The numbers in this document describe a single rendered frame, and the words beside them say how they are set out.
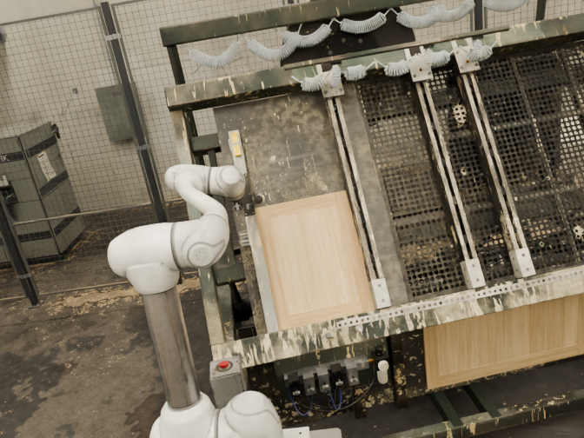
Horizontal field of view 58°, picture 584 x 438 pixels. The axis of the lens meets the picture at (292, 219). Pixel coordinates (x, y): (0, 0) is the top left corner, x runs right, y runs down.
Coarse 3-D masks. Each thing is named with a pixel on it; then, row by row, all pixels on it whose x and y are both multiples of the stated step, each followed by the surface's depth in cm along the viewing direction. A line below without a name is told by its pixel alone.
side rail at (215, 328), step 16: (176, 112) 248; (176, 128) 246; (176, 144) 245; (192, 160) 248; (192, 208) 238; (208, 272) 232; (208, 288) 231; (208, 304) 229; (208, 320) 228; (224, 336) 232
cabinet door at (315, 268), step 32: (288, 224) 242; (320, 224) 242; (352, 224) 242; (288, 256) 238; (320, 256) 239; (352, 256) 239; (288, 288) 235; (320, 288) 236; (352, 288) 236; (288, 320) 232; (320, 320) 233
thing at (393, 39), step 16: (352, 16) 291; (368, 16) 292; (304, 32) 291; (336, 32) 293; (352, 32) 293; (368, 32) 295; (384, 32) 297; (400, 32) 298; (304, 48) 293; (320, 48) 295; (336, 48) 295; (352, 48) 296; (368, 48) 298; (400, 80) 307; (384, 96) 309
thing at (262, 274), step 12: (240, 144) 247; (240, 156) 245; (240, 168) 244; (252, 216) 239; (252, 228) 238; (252, 240) 237; (252, 252) 236; (264, 264) 235; (264, 276) 234; (264, 288) 233; (264, 300) 232; (264, 312) 230; (276, 324) 229
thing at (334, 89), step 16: (320, 64) 249; (336, 64) 236; (336, 80) 241; (336, 96) 248; (336, 112) 252; (336, 128) 247; (336, 144) 248; (352, 160) 243; (352, 176) 242; (352, 192) 240; (352, 208) 242; (368, 224) 237; (368, 240) 238; (368, 256) 234; (368, 272) 233; (384, 288) 231; (384, 304) 230
